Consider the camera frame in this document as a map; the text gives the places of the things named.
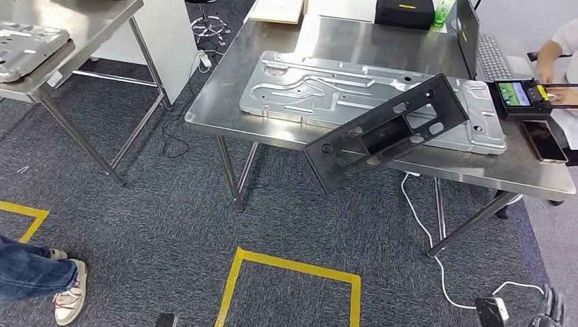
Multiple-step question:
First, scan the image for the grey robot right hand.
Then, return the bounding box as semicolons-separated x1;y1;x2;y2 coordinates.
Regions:
530;283;568;327

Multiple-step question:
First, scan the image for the black plastic mounting plate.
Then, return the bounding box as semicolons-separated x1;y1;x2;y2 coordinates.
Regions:
303;73;470;195

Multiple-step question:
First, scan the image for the steel workbench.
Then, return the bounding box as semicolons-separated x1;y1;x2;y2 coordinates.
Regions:
184;16;577;258

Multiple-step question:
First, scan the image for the dark smartphone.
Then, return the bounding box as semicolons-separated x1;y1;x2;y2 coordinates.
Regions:
519;119;569;164

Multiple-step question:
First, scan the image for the black handheld controller with screen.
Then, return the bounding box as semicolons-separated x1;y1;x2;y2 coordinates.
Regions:
489;78;578;122

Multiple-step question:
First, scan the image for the person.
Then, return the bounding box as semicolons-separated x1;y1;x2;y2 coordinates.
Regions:
0;234;89;327
526;18;578;168

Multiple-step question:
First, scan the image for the black laptop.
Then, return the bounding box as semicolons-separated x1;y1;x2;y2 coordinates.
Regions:
455;0;534;83

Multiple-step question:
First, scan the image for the green drink bottle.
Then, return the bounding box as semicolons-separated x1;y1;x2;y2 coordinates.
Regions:
431;0;456;29

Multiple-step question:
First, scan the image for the black zip case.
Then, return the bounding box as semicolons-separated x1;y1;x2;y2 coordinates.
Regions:
374;0;437;31

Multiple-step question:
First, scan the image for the stamped metal panel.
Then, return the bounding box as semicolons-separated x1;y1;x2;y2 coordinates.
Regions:
239;50;508;156
0;22;71;84

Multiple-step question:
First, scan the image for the white table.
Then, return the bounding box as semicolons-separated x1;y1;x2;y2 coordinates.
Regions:
245;0;453;35

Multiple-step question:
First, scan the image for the open cardboard box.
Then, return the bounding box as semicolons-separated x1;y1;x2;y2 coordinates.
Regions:
249;0;308;26

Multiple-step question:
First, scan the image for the black round stool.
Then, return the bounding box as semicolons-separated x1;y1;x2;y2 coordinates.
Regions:
185;0;231;46

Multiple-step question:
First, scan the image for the white partition board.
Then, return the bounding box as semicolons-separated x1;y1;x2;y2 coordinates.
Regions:
92;0;200;106

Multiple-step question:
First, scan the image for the steel table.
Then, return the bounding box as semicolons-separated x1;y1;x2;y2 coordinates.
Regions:
0;0;174;187

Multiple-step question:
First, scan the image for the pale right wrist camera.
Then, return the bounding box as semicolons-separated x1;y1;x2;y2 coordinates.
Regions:
474;296;511;327

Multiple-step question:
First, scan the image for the white floor cable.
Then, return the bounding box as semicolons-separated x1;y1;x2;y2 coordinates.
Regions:
401;172;545;311

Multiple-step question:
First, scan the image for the black floor cable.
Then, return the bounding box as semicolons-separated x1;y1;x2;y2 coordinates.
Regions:
160;67;200;159

